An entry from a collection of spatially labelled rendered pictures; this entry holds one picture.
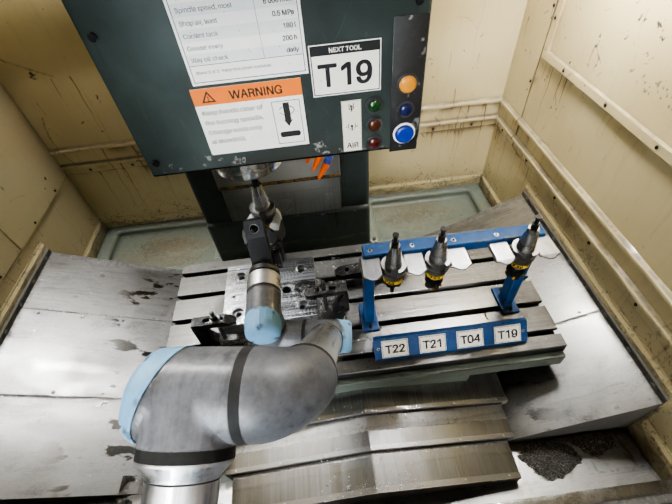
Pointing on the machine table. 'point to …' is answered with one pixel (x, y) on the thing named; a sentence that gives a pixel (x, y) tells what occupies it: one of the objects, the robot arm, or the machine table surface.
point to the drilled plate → (281, 292)
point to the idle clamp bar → (348, 273)
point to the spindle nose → (248, 171)
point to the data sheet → (238, 39)
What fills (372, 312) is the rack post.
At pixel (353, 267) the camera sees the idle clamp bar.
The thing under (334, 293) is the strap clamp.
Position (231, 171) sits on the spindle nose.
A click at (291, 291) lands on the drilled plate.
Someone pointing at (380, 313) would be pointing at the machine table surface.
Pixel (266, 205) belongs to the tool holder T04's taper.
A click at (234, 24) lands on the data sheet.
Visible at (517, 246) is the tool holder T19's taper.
